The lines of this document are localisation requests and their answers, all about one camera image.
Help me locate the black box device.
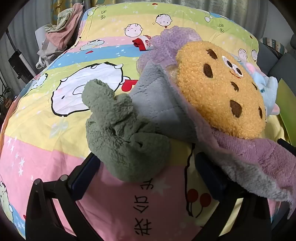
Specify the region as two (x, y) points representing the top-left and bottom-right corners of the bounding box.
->
(8, 51), (35, 80)

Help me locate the pile of clothes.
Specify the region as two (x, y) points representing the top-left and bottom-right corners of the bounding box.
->
(37, 3), (84, 69)

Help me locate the green plush toy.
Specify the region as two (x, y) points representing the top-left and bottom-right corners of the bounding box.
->
(82, 79), (172, 182)

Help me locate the light blue plush toy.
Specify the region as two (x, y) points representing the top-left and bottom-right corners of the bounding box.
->
(240, 61), (280, 116)

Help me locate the grey sofa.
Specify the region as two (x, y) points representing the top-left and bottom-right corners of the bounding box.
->
(257, 39), (296, 144)

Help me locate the purple and grey fleece blanket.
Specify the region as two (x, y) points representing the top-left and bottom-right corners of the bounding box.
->
(128, 62), (296, 220)

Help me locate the patterned cushion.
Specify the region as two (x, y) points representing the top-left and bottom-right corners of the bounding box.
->
(262, 37), (286, 55)

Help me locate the cartoon printed bed sheet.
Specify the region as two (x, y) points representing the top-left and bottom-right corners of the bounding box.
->
(0, 2), (289, 241)

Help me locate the yellow patterned curtain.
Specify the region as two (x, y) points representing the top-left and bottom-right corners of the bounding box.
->
(52, 0), (86, 26)

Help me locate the cookie plush pillow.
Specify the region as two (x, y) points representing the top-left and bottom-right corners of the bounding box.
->
(176, 41), (267, 140)

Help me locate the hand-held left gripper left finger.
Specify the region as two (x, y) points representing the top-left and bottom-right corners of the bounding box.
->
(25, 153), (100, 241)

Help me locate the red and white sock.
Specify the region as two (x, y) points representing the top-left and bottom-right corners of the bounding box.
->
(132, 35), (155, 51)

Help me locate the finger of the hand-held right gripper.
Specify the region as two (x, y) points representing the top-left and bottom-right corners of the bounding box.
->
(277, 138), (296, 152)

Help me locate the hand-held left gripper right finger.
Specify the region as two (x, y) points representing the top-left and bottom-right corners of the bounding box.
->
(195, 152), (272, 241)

